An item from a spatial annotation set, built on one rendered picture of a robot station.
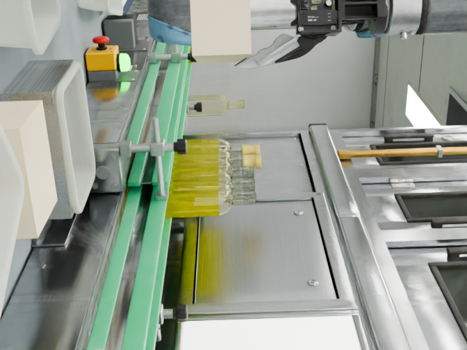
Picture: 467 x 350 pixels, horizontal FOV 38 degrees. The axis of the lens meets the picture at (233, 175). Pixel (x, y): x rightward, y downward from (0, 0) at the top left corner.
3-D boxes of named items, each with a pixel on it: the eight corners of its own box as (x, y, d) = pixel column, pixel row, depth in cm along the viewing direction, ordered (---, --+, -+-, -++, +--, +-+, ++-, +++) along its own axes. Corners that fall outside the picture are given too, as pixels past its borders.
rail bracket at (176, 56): (146, 64, 180) (197, 63, 180) (144, 37, 177) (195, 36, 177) (148, 60, 184) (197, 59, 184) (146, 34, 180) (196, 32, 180)
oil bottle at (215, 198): (129, 220, 139) (233, 217, 139) (126, 196, 136) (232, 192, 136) (133, 207, 144) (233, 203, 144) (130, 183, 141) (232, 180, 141)
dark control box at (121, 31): (104, 50, 187) (134, 49, 187) (101, 21, 184) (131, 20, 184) (108, 42, 195) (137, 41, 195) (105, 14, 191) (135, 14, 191)
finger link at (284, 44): (233, 63, 88) (291, 21, 87) (233, 66, 94) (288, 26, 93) (247, 82, 88) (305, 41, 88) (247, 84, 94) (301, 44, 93)
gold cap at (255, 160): (242, 171, 155) (261, 171, 155) (242, 156, 154) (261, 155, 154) (242, 167, 158) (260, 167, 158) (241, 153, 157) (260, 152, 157)
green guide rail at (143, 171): (127, 187, 134) (167, 185, 134) (127, 182, 134) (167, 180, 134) (178, 1, 291) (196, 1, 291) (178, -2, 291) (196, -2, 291)
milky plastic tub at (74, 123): (27, 221, 111) (80, 219, 111) (2, 92, 101) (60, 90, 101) (51, 175, 127) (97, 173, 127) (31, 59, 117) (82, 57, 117)
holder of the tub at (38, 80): (30, 248, 113) (76, 246, 113) (0, 93, 101) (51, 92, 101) (53, 200, 129) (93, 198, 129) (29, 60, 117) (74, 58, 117)
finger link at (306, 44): (262, 43, 92) (314, 5, 91) (261, 44, 93) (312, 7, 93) (281, 71, 92) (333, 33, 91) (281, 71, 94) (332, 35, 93)
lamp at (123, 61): (117, 74, 163) (130, 73, 163) (115, 56, 161) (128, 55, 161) (119, 69, 167) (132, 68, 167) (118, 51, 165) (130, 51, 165)
